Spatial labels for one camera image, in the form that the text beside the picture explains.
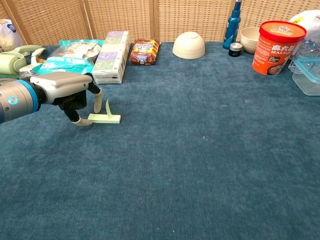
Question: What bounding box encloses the upright beige bowl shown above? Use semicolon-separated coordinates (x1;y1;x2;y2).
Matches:
239;26;262;55

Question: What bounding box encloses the teal snack bag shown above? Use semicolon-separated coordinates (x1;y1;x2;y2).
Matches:
32;39;106;76

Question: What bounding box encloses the steel wool scourer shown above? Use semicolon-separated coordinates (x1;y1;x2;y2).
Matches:
19;69;35;79

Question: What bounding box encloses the pastel tissue box pack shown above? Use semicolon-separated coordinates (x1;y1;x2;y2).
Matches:
91;30;131;85

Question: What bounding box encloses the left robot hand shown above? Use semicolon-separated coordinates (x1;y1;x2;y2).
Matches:
29;71;103;128

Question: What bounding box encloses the teal table cloth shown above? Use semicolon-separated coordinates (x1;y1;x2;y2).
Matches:
0;41;320;240

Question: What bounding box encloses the small black jar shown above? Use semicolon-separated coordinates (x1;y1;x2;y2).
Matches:
228;42;244;57

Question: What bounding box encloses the white food bag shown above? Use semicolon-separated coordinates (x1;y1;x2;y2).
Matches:
0;18;23;53

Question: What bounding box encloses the clear container teal lid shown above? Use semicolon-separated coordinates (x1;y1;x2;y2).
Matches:
288;57;320;97

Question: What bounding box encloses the red snack packet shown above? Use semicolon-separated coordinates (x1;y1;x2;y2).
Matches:
129;37;161;67

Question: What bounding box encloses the clear water bottle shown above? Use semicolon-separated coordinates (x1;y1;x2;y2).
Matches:
291;14;320;73

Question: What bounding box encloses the wooden rattan folding screen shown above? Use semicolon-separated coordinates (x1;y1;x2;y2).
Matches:
0;0;320;47

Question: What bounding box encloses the green lint roller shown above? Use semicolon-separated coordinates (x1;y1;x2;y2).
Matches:
0;44;46;76

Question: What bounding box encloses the upturned beige bowl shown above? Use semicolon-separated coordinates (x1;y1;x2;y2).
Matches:
172;30;206;60

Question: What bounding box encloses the orange instant noodle cup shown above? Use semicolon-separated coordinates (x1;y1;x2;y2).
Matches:
251;20;307;76

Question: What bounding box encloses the blue spray bottle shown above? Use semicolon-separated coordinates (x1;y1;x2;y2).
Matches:
222;0;242;50

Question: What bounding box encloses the green sticky note pad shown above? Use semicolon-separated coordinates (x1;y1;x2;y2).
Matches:
87;113;122;124

